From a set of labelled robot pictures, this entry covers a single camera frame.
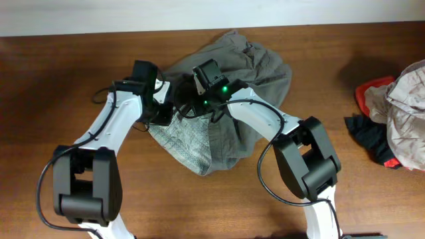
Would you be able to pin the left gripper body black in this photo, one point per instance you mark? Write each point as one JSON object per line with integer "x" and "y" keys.
{"x": 163, "y": 116}

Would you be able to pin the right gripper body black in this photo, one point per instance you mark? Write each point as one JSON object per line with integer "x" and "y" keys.
{"x": 185, "y": 100}

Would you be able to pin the grey shorts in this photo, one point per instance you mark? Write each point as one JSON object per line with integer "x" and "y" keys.
{"x": 203, "y": 146}

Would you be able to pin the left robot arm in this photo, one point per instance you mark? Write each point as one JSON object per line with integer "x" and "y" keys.
{"x": 87, "y": 188}

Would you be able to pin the black garment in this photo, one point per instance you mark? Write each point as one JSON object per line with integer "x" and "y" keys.
{"x": 372, "y": 136}

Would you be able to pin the beige crumpled garment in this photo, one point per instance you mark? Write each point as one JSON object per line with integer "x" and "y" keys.
{"x": 400, "y": 106}

